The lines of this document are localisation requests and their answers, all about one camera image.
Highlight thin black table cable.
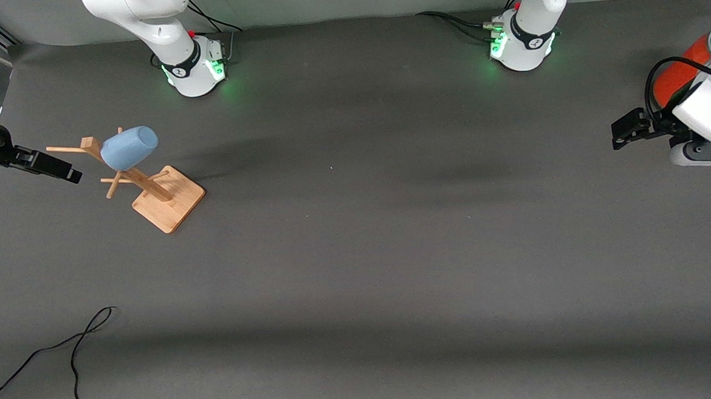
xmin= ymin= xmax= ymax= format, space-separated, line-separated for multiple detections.
xmin=0 ymin=305 xmax=154 ymax=399

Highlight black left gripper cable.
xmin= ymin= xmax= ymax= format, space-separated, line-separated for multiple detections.
xmin=643 ymin=55 xmax=711 ymax=118

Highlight light blue plastic cup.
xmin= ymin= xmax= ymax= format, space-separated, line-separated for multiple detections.
xmin=98 ymin=124 xmax=160 ymax=172

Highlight wooden cup rack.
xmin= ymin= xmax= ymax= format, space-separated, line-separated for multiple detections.
xmin=45 ymin=123 xmax=207 ymax=240

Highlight black right arm base cables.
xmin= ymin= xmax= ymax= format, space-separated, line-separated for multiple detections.
xmin=185 ymin=0 xmax=246 ymax=66

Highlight black arm base cables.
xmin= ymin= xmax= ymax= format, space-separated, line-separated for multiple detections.
xmin=415 ymin=0 xmax=527 ymax=48
xmin=185 ymin=0 xmax=246 ymax=66

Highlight black left arm base cables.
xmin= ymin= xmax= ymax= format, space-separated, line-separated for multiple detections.
xmin=415 ymin=0 xmax=527 ymax=48

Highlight orange cylindrical can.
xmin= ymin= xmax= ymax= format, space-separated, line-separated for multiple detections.
xmin=651 ymin=23 xmax=711 ymax=109

